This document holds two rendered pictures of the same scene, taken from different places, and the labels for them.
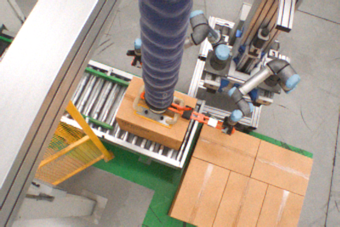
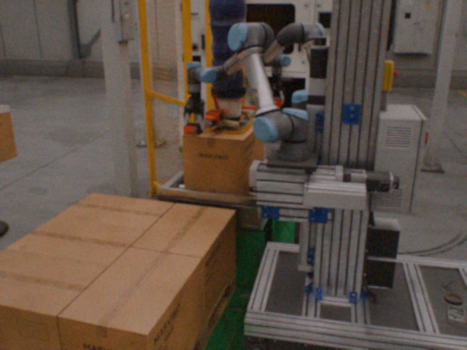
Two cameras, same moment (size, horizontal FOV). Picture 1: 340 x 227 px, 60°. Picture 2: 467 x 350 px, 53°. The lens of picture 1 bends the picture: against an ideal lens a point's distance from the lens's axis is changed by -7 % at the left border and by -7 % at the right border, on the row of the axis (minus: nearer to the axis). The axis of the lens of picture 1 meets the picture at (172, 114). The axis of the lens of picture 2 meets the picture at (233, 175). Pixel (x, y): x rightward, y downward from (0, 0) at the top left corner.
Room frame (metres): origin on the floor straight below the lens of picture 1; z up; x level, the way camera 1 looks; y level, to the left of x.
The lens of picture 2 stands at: (1.28, -2.88, 1.70)
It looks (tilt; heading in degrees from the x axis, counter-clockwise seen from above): 20 degrees down; 97
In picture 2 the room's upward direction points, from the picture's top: straight up
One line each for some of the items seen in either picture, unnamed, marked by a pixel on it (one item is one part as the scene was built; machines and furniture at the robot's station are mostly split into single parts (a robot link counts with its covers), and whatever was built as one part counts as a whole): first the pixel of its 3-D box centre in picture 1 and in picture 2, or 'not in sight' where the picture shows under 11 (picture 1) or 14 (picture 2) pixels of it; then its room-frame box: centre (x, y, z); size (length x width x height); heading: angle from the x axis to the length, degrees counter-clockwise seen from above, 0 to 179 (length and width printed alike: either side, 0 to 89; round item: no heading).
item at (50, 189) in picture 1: (45, 186); (124, 19); (-0.01, 0.66, 1.62); 0.20 x 0.05 x 0.30; 81
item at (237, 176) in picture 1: (241, 188); (115, 277); (0.37, -0.83, 0.34); 1.20 x 1.00 x 0.40; 81
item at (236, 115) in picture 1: (235, 116); (194, 72); (0.75, -0.44, 1.38); 0.09 x 0.08 x 0.11; 135
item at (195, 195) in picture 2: (192, 133); (208, 196); (0.77, -0.22, 0.58); 0.70 x 0.03 x 0.06; 171
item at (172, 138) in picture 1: (156, 115); (226, 154); (0.83, 0.14, 0.75); 0.60 x 0.40 x 0.40; 81
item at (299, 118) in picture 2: (277, 71); (293, 123); (1.28, -0.79, 1.20); 0.13 x 0.12 x 0.14; 45
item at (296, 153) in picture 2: (272, 76); (293, 147); (1.28, -0.79, 1.09); 0.15 x 0.15 x 0.10
